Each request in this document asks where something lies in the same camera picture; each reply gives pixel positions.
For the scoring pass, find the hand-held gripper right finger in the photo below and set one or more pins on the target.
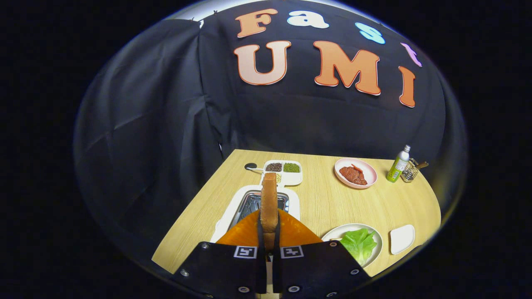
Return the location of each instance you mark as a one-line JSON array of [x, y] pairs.
[[277, 236]]

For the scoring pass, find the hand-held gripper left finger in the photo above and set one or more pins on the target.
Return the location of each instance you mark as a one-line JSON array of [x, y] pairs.
[[260, 232]]

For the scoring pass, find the toasted bread slice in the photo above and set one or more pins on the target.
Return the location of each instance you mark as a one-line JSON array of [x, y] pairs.
[[269, 203]]

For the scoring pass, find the green lettuce leaf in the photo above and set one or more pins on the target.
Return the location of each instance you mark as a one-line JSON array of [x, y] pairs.
[[359, 245]]

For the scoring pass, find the white toaster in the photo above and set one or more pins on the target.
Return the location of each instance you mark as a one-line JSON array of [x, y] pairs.
[[249, 204]]

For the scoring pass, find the round white plate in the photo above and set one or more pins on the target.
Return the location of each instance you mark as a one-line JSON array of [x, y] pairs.
[[332, 232]]

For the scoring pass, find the white divided dish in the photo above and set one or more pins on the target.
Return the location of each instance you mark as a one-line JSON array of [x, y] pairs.
[[293, 178]]

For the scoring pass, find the pile of dark beans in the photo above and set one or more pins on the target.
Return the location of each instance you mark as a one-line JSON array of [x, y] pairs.
[[273, 167]]

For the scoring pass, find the pile of green beans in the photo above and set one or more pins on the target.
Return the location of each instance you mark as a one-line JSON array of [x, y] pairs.
[[291, 167]]

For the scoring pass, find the brown meat piece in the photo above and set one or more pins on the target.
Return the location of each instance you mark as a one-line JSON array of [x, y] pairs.
[[351, 176]]

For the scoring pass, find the red sausage piece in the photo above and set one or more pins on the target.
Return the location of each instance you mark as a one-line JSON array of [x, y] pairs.
[[356, 167]]

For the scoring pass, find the pink plate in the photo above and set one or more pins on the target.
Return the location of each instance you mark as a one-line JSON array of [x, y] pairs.
[[370, 172]]

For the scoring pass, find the white rounded square plate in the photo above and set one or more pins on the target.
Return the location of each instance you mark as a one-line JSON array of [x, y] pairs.
[[402, 239]]

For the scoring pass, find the green label metal bottle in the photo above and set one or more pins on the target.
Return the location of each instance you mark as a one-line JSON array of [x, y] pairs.
[[397, 168]]

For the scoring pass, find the black backdrop cloth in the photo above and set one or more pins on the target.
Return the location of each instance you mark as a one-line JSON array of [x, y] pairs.
[[166, 124]]

